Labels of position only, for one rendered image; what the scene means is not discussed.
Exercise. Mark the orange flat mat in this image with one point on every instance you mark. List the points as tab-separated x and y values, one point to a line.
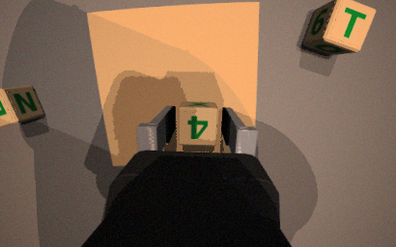
150	58

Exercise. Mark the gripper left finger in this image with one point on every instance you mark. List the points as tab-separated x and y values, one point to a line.
154	135

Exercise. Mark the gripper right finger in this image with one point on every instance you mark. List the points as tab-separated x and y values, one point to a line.
240	138

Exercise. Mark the tan letter block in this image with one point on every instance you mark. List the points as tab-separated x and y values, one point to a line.
339	27
18	104
197	123

